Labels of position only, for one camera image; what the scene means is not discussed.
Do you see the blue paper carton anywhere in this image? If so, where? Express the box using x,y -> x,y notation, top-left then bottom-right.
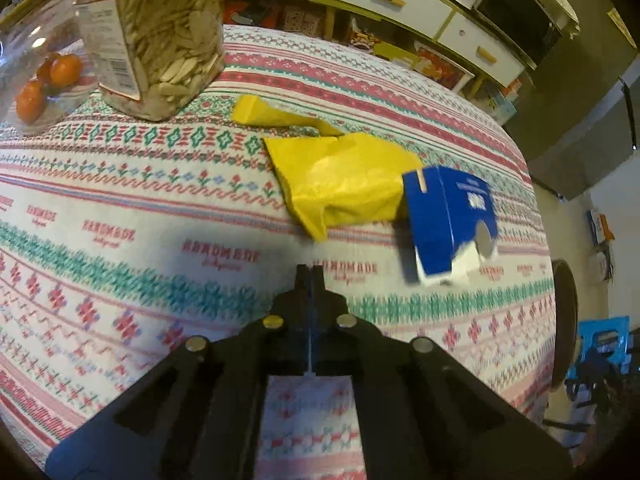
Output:
401,165 -> 499,289

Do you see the black microwave oven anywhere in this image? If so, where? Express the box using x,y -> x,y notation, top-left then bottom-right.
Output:
472,0 -> 566,66

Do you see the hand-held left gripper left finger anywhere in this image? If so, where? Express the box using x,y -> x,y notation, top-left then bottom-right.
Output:
45,264 -> 313,480

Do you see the clear jar of seeds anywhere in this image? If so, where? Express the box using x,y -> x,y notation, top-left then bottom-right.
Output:
72,0 -> 226,122

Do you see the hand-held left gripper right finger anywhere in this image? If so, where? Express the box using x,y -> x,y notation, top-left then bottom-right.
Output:
311,265 -> 576,480

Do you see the light blue box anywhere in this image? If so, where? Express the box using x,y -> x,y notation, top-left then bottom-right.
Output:
482,80 -> 517,124

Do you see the yellow cardboard box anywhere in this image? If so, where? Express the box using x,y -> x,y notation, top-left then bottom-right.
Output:
372,41 -> 419,69

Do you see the patterned tablecloth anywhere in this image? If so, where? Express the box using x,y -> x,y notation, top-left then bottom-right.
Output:
0,24 -> 557,480

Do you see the blue orange cardboard box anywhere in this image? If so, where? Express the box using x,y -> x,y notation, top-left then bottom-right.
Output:
585,209 -> 614,247

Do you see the orange fruit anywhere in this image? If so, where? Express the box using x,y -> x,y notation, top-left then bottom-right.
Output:
50,53 -> 84,88
15,80 -> 47,123
36,52 -> 61,86

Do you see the red white-framed picture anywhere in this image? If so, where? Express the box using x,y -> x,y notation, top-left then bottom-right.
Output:
412,45 -> 474,94

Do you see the grey refrigerator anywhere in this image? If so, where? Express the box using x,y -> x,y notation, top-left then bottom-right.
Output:
505,0 -> 640,202

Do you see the clear plastic container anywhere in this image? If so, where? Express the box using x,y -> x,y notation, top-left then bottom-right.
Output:
0,0 -> 97,134

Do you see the blue plastic stool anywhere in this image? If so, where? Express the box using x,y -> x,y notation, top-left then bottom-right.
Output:
565,315 -> 634,401

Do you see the yellow plastic bag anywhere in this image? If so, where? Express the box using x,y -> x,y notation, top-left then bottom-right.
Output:
231,94 -> 424,242

